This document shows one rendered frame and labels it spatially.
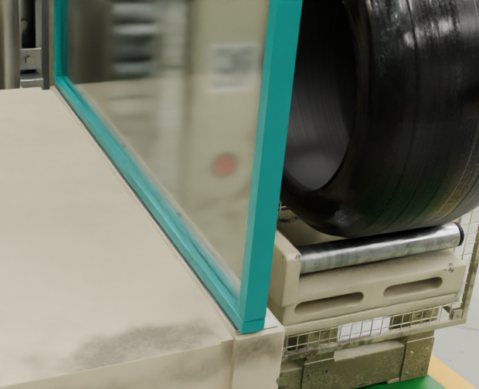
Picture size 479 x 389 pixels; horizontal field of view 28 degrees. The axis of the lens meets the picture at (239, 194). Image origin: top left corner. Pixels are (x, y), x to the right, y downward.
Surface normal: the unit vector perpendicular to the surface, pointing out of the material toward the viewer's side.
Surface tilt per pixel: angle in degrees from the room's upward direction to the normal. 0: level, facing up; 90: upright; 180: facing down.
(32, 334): 0
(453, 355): 0
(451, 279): 90
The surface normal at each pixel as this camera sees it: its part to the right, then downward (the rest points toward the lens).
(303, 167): 0.26, -0.60
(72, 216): 0.08, -0.89
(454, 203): 0.32, 0.83
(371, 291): 0.41, 0.44
